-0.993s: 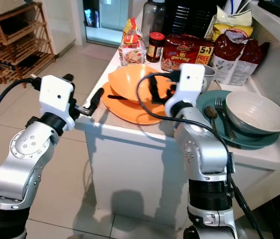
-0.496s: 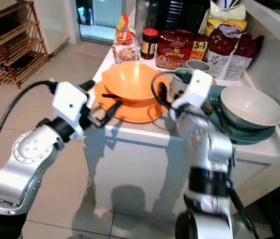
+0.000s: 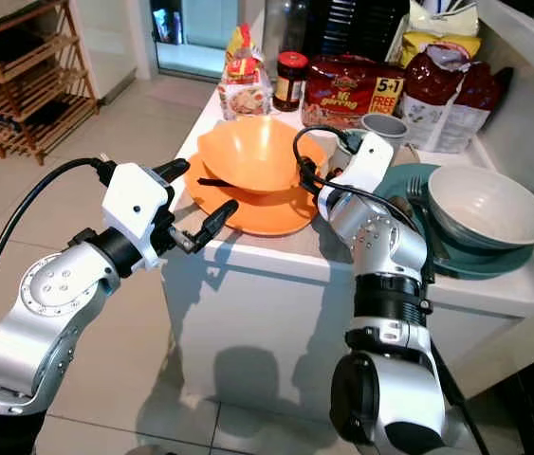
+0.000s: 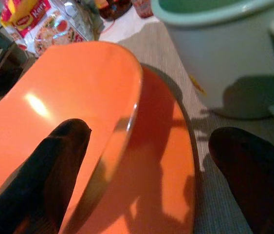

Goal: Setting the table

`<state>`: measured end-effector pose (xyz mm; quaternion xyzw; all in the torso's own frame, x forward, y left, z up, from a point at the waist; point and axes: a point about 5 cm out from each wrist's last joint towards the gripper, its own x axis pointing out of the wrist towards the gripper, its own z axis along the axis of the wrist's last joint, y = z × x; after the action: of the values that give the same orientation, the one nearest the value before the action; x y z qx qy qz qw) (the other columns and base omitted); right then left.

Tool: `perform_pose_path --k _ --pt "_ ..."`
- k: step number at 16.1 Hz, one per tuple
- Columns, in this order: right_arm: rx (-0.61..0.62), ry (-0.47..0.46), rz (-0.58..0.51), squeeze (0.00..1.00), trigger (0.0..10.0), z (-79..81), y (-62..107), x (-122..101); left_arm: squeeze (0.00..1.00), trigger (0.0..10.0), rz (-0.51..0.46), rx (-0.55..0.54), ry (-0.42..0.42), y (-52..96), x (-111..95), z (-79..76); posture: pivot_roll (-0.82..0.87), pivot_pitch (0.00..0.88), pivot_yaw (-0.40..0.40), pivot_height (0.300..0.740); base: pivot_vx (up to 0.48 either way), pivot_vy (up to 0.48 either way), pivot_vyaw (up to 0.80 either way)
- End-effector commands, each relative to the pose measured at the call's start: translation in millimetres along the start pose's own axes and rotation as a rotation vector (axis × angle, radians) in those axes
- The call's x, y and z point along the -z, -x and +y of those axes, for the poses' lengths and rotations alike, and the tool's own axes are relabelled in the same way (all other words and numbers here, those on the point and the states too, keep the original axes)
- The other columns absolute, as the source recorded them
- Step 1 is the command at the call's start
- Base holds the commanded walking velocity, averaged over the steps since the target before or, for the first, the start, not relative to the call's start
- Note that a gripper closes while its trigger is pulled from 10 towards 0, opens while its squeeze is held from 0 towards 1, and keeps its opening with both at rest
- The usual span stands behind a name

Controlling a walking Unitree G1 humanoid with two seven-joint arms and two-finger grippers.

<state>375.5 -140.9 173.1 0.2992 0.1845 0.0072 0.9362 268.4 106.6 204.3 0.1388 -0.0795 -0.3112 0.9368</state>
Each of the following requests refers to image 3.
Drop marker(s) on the black utensil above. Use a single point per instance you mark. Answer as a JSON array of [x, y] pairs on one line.
[[214, 181]]

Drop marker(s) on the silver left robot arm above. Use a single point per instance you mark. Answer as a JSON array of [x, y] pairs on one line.
[[41, 289]]

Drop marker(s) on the grey fork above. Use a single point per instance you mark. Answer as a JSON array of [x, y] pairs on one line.
[[415, 188]]

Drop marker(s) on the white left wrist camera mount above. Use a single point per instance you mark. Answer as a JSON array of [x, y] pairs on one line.
[[134, 204]]

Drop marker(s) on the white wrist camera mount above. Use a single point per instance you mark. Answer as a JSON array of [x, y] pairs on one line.
[[134, 204], [363, 166]]

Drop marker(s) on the yellow bag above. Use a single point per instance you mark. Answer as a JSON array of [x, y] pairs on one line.
[[437, 40]]

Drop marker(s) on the red noodle multipack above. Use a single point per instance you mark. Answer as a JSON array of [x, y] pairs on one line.
[[352, 90]]

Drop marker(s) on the glass door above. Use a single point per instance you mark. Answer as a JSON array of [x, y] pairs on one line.
[[195, 33]]

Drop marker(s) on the small white red snack packet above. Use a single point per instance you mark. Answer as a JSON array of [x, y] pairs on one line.
[[244, 85]]

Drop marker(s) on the red and white bag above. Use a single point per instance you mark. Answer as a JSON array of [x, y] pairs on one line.
[[451, 95]]

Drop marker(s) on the orange plastic plate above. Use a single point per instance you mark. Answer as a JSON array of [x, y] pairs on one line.
[[257, 216]]

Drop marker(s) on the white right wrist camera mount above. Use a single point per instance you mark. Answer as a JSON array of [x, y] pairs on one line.
[[363, 166]]

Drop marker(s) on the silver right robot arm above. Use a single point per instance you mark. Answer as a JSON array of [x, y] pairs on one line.
[[395, 313]]

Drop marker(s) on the white counter cabinet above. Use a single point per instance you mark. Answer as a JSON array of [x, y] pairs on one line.
[[266, 322]]

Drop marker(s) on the grey white bowl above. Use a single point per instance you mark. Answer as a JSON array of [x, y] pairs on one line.
[[485, 209]]

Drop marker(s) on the black dish rack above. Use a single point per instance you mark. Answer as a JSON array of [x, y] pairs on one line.
[[352, 28]]

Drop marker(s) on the wooden slatted shelf rack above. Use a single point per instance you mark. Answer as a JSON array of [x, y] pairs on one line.
[[29, 85]]

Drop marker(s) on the dark jar with red lid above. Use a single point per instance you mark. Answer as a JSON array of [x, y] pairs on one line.
[[290, 85]]

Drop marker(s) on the grey mug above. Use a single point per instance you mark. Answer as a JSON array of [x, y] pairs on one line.
[[385, 125]]

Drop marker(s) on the orange plastic bowl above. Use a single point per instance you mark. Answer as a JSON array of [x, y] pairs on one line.
[[252, 152]]

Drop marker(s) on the teal plate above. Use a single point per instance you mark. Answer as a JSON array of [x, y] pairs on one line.
[[399, 185]]

